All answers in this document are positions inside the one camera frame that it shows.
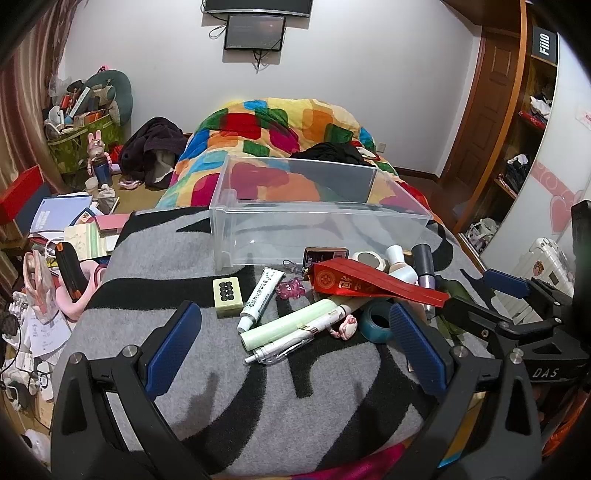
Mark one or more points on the white handbag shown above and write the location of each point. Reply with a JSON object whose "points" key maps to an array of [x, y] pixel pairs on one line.
{"points": [[482, 233]]}

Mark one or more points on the pink plastic stand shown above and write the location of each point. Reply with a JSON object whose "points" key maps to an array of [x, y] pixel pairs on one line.
{"points": [[90, 295]]}

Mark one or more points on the white cream tube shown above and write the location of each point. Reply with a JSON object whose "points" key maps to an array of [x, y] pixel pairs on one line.
{"points": [[353, 305]]}

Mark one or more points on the striped curtain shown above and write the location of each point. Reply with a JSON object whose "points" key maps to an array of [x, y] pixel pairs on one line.
{"points": [[27, 92]]}

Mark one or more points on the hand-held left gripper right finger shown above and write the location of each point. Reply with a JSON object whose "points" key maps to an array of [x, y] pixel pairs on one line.
{"points": [[415, 346]]}

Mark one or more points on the wooden door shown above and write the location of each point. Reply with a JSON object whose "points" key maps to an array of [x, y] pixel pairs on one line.
{"points": [[480, 106]]}

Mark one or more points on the blue notebook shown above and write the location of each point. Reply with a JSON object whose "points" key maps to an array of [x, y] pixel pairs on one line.
{"points": [[60, 212]]}

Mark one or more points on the grey zebra blanket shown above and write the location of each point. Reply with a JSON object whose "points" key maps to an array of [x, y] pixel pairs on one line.
{"points": [[231, 392]]}

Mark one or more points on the small dark box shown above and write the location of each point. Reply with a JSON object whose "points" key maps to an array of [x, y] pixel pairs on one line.
{"points": [[325, 256]]}

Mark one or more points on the grey neck pillow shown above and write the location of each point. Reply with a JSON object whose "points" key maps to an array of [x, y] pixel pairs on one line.
{"points": [[122, 99]]}

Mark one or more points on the white suitcase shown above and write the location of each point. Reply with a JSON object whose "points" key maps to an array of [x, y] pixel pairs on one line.
{"points": [[540, 267]]}

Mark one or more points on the dark clothing pile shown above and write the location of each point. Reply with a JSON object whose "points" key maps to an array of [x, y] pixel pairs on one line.
{"points": [[147, 147]]}

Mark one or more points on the wall television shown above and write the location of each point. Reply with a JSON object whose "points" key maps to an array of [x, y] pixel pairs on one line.
{"points": [[258, 7]]}

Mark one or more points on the green mahjong tile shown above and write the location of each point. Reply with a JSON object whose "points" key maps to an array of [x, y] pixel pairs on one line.
{"points": [[227, 297]]}

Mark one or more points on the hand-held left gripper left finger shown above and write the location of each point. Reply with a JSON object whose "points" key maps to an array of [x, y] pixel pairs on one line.
{"points": [[178, 344]]}

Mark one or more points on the black orange tool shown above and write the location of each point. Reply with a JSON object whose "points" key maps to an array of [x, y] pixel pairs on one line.
{"points": [[71, 272]]}

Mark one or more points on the green storage bag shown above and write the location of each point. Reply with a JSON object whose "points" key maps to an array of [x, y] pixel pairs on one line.
{"points": [[74, 147]]}

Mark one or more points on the blue bottle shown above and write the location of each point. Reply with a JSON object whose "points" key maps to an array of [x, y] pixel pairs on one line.
{"points": [[101, 170]]}

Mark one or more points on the small pink charm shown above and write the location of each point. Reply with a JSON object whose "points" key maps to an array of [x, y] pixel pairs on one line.
{"points": [[344, 327]]}

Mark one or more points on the wooden wardrobe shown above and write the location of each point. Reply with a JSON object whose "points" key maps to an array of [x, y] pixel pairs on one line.
{"points": [[554, 161]]}

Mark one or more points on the white pen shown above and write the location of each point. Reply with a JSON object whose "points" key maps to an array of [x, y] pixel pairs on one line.
{"points": [[281, 346]]}

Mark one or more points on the pink rabbit toy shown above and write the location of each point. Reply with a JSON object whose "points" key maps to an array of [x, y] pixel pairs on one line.
{"points": [[97, 144]]}

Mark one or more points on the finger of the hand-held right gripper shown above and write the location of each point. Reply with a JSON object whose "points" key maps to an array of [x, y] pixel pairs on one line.
{"points": [[505, 282], [480, 318]]}

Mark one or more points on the loose paper sheets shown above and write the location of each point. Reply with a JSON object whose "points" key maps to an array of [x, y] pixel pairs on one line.
{"points": [[46, 332]]}

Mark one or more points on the white cup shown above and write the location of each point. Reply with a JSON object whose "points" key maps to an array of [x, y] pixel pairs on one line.
{"points": [[91, 185]]}

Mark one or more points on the black garment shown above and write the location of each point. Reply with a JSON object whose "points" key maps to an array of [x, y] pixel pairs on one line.
{"points": [[330, 154]]}

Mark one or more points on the pink octopus charm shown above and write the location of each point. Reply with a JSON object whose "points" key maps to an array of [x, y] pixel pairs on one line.
{"points": [[290, 290]]}

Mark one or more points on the clear plastic bin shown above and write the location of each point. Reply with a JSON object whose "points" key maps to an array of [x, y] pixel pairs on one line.
{"points": [[323, 230]]}

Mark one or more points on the purple spray bottle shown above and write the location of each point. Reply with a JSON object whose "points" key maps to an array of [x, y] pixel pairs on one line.
{"points": [[424, 263]]}

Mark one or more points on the stack of books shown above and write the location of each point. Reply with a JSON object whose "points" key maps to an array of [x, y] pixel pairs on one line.
{"points": [[87, 240]]}

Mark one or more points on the teal tape roll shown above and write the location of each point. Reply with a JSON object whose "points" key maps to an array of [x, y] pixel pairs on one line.
{"points": [[369, 327]]}

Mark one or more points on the green glass bottle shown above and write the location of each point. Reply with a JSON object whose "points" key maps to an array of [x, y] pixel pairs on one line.
{"points": [[455, 290]]}

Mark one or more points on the colorful patchwork blanket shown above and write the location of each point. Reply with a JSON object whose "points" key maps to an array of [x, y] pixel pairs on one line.
{"points": [[258, 124]]}

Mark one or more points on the white tape roll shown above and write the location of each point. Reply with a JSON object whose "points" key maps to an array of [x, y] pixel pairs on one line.
{"points": [[376, 262]]}

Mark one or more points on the small wall monitor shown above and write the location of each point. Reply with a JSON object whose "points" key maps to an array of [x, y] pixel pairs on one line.
{"points": [[254, 32]]}

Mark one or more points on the beige tube with white cap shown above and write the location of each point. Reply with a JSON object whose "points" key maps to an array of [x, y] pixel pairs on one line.
{"points": [[401, 270]]}

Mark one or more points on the red box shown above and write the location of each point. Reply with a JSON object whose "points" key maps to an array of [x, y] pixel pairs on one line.
{"points": [[21, 194]]}

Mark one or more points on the light green tube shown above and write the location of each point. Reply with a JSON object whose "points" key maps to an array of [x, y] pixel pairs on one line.
{"points": [[286, 325]]}

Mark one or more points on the white ointment tube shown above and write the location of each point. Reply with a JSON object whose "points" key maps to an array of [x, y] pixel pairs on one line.
{"points": [[258, 300]]}

